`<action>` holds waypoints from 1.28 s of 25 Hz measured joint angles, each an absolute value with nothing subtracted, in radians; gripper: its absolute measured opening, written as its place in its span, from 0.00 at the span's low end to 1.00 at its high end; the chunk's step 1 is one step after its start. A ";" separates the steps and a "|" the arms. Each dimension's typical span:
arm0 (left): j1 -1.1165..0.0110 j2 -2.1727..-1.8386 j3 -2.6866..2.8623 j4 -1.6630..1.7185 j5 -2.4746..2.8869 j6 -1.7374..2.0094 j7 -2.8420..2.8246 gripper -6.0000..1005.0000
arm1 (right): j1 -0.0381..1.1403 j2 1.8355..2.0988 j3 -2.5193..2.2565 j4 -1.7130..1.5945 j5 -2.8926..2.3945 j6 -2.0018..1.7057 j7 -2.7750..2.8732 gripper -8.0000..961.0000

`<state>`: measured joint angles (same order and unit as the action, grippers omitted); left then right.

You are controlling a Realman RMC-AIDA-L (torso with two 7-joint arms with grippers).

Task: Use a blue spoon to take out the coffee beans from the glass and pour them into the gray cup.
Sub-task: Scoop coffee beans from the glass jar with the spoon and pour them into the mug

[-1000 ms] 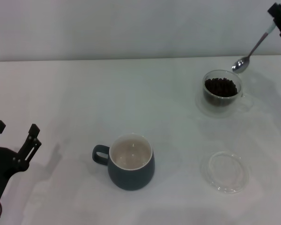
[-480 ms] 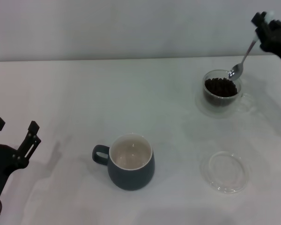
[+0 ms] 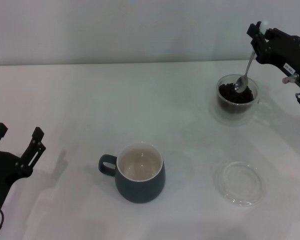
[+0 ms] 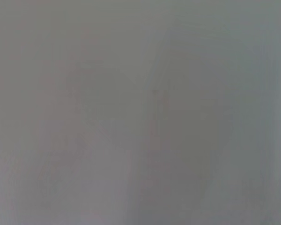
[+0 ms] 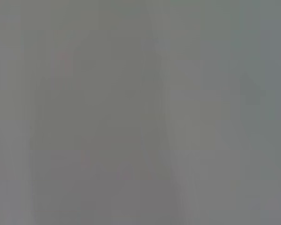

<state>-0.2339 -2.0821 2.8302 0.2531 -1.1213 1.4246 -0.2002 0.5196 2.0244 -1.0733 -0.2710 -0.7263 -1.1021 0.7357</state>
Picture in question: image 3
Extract clear glass cup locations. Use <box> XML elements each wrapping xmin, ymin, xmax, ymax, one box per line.
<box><xmin>216</xmin><ymin>74</ymin><xmax>271</xmax><ymax>121</ymax></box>

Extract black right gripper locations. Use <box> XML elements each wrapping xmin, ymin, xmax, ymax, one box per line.
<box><xmin>246</xmin><ymin>22</ymin><xmax>300</xmax><ymax>89</ymax></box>

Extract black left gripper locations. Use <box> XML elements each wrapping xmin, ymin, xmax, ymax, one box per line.
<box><xmin>0</xmin><ymin>122</ymin><xmax>47</xmax><ymax>223</ymax></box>

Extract dark blue ceramic mug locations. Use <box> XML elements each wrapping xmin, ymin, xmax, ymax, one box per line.
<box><xmin>98</xmin><ymin>141</ymin><xmax>166</xmax><ymax>204</ymax></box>

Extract dark coffee beans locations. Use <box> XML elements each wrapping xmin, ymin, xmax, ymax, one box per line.
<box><xmin>218</xmin><ymin>82</ymin><xmax>254</xmax><ymax>114</ymax></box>

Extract blue handled metal spoon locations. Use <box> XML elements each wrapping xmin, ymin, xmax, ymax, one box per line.
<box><xmin>234</xmin><ymin>20</ymin><xmax>269</xmax><ymax>94</ymax></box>

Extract clear glass saucer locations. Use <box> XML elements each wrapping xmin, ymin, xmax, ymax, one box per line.
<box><xmin>209</xmin><ymin>98</ymin><xmax>267</xmax><ymax>127</ymax></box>
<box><xmin>213</xmin><ymin>161</ymin><xmax>267</xmax><ymax>208</ymax></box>

